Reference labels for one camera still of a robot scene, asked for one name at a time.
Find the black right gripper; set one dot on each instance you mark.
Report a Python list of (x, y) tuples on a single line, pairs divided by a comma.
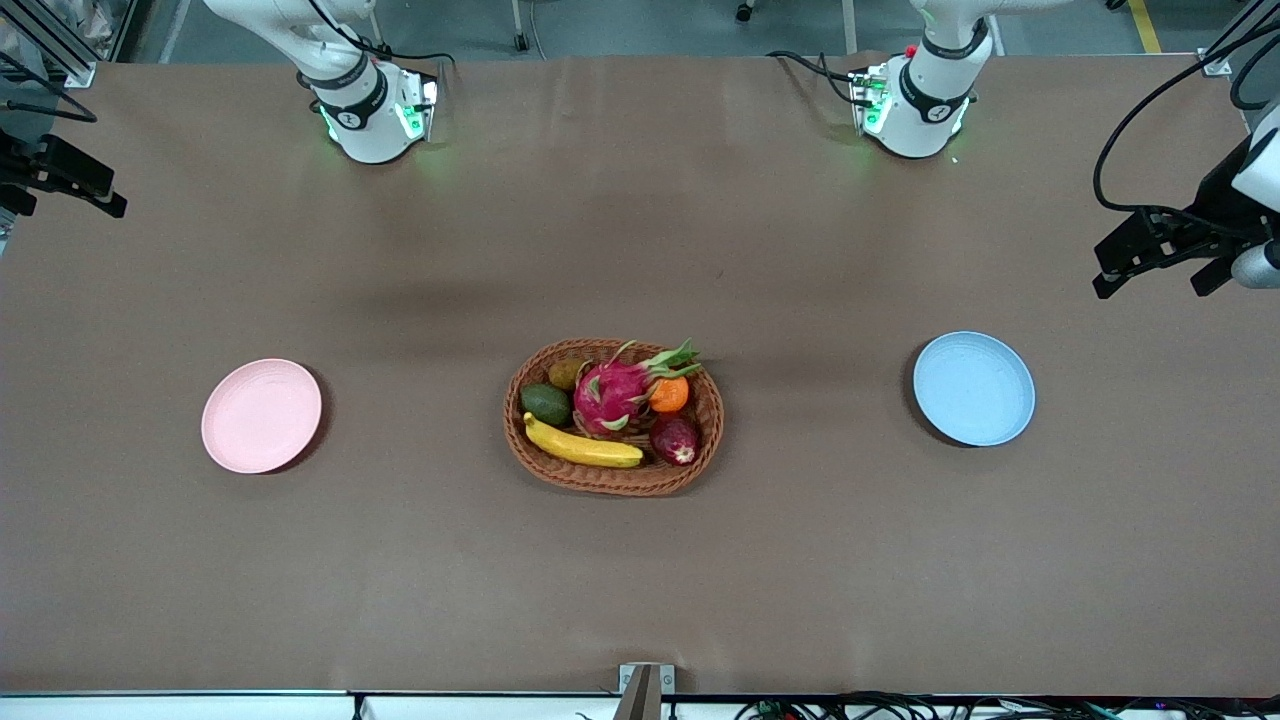
[(22, 166)]

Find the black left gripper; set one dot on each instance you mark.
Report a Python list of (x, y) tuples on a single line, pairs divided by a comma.
[(1216, 197)]

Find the dark red apple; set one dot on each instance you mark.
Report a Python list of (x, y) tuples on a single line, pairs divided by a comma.
[(675, 440)]

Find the yellow banana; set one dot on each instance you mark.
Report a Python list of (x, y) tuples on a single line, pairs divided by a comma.
[(585, 450)]

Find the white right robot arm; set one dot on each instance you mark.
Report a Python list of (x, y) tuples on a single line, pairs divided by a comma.
[(370, 125)]

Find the light blue plate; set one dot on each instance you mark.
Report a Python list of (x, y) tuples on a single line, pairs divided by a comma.
[(973, 388)]

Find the pink plate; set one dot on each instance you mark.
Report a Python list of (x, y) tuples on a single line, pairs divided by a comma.
[(260, 415)]

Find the black caster wheel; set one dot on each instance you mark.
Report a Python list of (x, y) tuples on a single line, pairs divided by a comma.
[(745, 12)]

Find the chair leg with caster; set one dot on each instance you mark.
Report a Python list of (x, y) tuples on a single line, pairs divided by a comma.
[(519, 30)]

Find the orange fruit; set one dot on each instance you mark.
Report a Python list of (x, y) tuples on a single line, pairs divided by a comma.
[(669, 395)]

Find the brown table cover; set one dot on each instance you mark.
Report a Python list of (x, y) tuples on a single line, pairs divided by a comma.
[(640, 250)]

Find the green avocado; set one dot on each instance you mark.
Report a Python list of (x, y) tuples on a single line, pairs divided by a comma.
[(545, 404)]

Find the brown green kiwi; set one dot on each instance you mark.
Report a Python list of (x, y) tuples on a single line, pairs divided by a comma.
[(565, 374)]

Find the pink dragon fruit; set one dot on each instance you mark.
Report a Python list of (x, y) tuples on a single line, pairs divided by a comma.
[(610, 395)]

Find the brown wicker basket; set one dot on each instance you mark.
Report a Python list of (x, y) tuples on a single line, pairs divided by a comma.
[(610, 480)]

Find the aluminium frame post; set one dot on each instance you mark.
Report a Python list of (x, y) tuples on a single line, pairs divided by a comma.
[(1230, 50), (60, 55)]

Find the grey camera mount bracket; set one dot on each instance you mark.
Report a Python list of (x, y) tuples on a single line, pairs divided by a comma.
[(645, 690)]

